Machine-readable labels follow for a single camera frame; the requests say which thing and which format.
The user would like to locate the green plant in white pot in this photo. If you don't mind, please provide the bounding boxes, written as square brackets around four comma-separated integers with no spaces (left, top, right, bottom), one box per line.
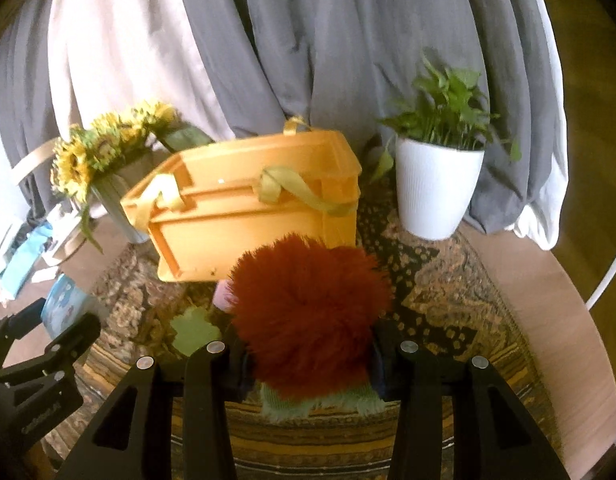
[363,52,523,242]

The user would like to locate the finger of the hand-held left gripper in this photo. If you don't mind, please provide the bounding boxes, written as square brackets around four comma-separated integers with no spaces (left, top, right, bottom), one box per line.
[22,312,102,386]
[0,297,47,361]

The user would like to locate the white curtain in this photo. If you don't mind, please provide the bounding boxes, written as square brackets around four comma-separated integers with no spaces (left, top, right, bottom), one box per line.
[46,0,237,147]
[507,0,565,252]

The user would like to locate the orange plastic storage box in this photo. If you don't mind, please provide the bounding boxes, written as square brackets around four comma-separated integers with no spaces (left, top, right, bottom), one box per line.
[120,116,363,283]

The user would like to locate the small pink soft toy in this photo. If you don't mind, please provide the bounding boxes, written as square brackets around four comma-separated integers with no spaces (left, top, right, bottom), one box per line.
[212,279,237,312]

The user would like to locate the green felt leaf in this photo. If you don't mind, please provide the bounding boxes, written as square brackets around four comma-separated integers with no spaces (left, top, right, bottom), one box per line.
[169,306,225,357]

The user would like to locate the red fluffy plush toy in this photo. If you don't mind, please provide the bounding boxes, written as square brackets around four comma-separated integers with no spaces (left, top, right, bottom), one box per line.
[225,232,393,420]

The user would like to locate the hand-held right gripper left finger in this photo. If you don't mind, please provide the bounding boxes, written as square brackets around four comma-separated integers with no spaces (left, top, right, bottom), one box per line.
[55,340,261,480]

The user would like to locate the grey curtain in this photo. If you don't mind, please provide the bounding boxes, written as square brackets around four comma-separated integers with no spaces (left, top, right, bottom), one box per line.
[0,0,571,235]

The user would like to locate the patterned brown rug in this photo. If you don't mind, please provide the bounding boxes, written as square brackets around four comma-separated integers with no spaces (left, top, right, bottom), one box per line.
[42,187,559,480]

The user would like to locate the yellow sunflower bouquet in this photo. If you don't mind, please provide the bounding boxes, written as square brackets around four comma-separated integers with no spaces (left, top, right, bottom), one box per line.
[50,100,213,253]

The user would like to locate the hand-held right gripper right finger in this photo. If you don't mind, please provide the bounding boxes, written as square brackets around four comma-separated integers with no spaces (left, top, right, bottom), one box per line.
[370,320,571,480]

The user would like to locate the grey ribbed vase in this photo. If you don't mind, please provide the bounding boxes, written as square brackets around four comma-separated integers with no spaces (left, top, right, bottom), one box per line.
[90,152,156,245]

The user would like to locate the blue printed packet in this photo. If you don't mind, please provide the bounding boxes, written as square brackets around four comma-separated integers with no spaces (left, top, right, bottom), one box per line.
[39,274,97,337]

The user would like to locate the light blue cloth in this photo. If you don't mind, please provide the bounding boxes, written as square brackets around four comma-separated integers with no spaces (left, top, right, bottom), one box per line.
[0,224,57,292]

